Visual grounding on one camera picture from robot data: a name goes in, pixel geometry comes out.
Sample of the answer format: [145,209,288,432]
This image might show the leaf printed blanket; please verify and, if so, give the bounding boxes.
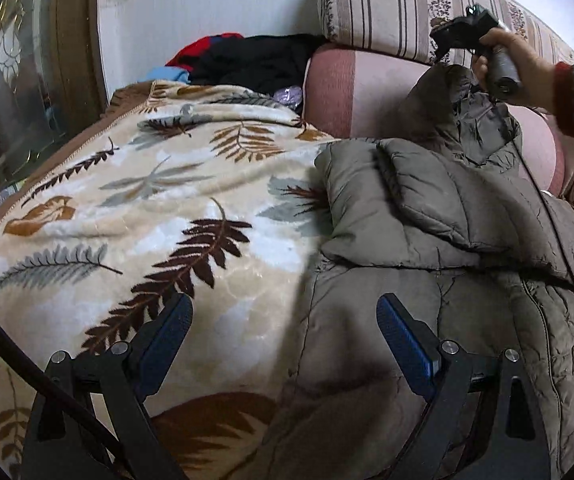
[0,80,340,480]

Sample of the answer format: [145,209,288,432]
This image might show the red garment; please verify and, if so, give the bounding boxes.
[166,32,245,68]

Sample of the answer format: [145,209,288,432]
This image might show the person's right hand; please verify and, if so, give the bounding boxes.
[471,26,558,111]

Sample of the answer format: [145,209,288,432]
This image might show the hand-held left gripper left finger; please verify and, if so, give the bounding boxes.
[19,292,194,480]

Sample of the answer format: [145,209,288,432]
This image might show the light blue cloth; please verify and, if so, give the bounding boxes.
[139,66,191,84]

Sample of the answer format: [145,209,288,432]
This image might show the pink bolster cushion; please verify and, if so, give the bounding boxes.
[303,42,566,196]

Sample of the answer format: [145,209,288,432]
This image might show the wooden cabinet with glass door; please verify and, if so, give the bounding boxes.
[0,0,110,211]

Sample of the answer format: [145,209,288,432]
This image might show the thin black cable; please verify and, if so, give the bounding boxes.
[502,100,574,391]

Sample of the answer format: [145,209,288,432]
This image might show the olive quilted jacket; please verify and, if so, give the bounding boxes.
[239,62,574,480]

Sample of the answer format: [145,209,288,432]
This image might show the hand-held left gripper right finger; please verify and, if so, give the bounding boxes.
[376,293,552,480]

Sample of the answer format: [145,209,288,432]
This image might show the black garment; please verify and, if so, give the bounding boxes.
[187,34,328,96]

